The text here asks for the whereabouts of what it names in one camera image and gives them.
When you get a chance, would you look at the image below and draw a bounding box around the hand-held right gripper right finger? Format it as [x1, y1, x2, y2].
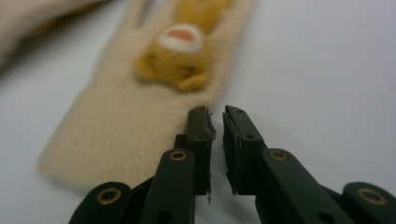
[221, 105, 356, 224]

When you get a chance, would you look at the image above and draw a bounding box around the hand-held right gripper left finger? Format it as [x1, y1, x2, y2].
[138, 105, 218, 224]

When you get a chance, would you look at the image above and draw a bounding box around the white foam mat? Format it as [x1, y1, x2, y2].
[0, 0, 396, 224]

